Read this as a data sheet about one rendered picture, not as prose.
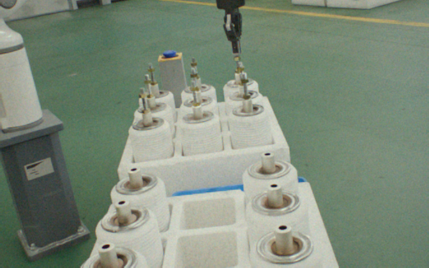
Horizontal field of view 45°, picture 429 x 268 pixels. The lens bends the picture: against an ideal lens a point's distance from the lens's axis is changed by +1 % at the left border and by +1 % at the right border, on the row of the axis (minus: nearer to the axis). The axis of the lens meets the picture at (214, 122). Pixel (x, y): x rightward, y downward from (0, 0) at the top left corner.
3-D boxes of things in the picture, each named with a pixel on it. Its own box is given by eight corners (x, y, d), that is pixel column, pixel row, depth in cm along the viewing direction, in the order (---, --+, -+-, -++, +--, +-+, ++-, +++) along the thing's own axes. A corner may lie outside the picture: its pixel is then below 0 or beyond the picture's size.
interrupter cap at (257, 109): (232, 119, 118) (232, 116, 118) (232, 108, 126) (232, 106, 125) (265, 115, 118) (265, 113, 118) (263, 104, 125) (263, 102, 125)
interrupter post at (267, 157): (262, 175, 90) (260, 157, 89) (262, 169, 93) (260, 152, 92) (276, 173, 90) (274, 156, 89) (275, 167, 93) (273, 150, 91)
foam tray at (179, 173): (131, 238, 124) (117, 170, 117) (146, 168, 160) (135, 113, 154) (295, 216, 123) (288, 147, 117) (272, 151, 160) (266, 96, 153)
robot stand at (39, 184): (30, 263, 120) (-7, 142, 109) (17, 236, 132) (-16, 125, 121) (91, 238, 126) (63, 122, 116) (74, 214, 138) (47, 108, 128)
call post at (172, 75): (173, 156, 166) (158, 62, 155) (174, 148, 172) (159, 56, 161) (196, 153, 166) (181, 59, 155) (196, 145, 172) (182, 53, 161)
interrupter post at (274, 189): (269, 209, 79) (266, 190, 78) (267, 201, 82) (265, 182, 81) (284, 207, 79) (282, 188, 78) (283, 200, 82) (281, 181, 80)
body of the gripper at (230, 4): (219, -10, 140) (223, 25, 143) (211, -5, 132) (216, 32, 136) (246, -13, 138) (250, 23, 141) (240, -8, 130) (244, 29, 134)
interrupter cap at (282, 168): (248, 183, 88) (248, 179, 88) (246, 164, 95) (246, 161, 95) (293, 178, 88) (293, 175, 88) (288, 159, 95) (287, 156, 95)
